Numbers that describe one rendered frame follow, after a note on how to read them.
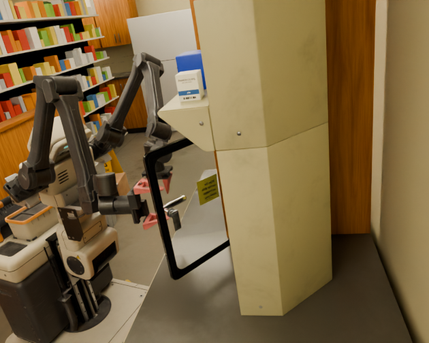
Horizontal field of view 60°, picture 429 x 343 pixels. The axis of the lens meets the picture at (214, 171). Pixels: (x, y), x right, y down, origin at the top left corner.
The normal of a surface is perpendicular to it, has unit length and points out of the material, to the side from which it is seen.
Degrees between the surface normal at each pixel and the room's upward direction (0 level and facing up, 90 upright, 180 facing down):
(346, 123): 90
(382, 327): 0
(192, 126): 90
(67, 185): 98
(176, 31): 90
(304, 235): 90
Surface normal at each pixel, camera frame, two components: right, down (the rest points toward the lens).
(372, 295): -0.14, -0.91
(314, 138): 0.58, 0.24
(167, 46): -0.16, 0.41
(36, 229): 0.90, 0.08
